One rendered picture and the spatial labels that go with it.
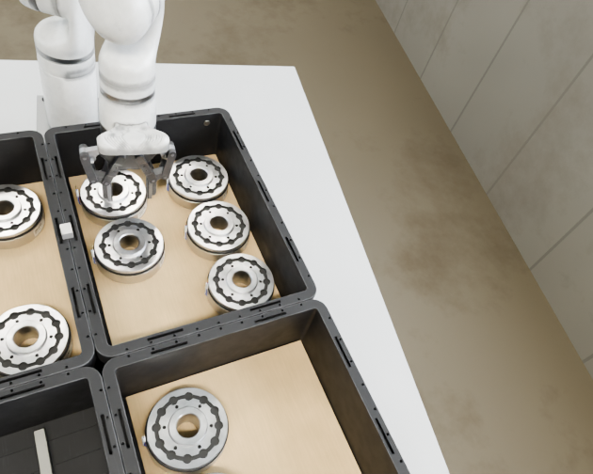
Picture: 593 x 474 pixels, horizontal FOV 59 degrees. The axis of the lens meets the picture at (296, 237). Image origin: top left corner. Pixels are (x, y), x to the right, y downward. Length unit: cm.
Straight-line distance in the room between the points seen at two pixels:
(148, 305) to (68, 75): 42
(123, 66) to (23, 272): 35
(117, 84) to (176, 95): 63
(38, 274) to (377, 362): 58
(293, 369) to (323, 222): 42
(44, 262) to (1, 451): 27
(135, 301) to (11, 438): 23
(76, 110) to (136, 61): 36
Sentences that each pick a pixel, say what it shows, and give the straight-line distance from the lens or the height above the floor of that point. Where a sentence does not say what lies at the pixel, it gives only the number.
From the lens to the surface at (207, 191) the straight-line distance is 91.
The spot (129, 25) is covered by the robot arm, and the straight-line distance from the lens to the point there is 64.
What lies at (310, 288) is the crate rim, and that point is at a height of 93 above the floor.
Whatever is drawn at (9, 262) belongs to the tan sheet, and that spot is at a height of 83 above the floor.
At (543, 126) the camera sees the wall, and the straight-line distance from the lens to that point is 224.
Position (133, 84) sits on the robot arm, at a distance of 71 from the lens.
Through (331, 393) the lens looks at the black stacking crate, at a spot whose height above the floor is 85.
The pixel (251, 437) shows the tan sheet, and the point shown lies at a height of 83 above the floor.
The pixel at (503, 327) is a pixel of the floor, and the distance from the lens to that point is 209.
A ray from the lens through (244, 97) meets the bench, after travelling 135.
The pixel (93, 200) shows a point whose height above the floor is 86.
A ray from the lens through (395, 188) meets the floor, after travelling 228.
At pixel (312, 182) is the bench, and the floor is 70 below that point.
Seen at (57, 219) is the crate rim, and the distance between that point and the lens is 79.
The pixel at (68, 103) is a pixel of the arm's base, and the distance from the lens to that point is 104.
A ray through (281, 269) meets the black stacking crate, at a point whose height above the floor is 88.
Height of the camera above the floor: 155
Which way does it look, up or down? 52 degrees down
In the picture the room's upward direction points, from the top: 20 degrees clockwise
